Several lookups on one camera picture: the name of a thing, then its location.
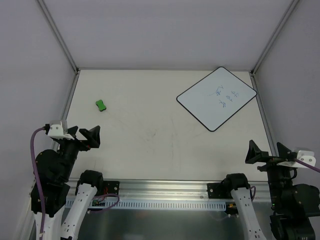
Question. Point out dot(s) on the aluminium frame post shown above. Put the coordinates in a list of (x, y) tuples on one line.
[(57, 34), (275, 34)]

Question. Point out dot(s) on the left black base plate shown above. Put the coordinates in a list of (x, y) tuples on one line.
[(108, 187)]

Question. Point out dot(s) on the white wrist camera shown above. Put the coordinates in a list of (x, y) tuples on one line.
[(58, 129), (301, 158)]

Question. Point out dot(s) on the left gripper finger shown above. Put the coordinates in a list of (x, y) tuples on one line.
[(71, 132), (92, 137)]

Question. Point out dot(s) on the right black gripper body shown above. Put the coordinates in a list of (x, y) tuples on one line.
[(272, 158)]

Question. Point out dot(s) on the right aluminium frame post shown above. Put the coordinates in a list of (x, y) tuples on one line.
[(275, 34)]

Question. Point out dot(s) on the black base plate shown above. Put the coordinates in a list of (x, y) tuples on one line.
[(108, 187), (217, 191)]

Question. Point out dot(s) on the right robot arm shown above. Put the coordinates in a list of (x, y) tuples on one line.
[(292, 204)]

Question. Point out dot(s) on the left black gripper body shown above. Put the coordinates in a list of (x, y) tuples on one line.
[(75, 141)]

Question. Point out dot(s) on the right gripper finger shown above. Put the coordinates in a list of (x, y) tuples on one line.
[(255, 154), (283, 151)]

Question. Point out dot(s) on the aluminium mounting rail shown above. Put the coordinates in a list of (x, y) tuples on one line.
[(170, 190)]

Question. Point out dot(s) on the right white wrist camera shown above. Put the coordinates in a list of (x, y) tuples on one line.
[(301, 158)]

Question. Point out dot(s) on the left aluminium frame post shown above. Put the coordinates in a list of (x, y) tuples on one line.
[(57, 34)]

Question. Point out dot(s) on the green whiteboard eraser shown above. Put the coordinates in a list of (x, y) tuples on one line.
[(100, 105)]

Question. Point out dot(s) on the white whiteboard black frame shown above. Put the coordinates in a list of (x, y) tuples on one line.
[(216, 98)]

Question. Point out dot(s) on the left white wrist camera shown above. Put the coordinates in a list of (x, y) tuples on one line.
[(58, 129)]

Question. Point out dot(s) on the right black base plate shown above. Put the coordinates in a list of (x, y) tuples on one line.
[(217, 191)]

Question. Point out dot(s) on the white slotted cable duct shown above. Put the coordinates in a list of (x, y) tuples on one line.
[(186, 205)]

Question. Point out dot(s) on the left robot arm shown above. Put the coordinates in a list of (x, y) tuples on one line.
[(52, 170)]

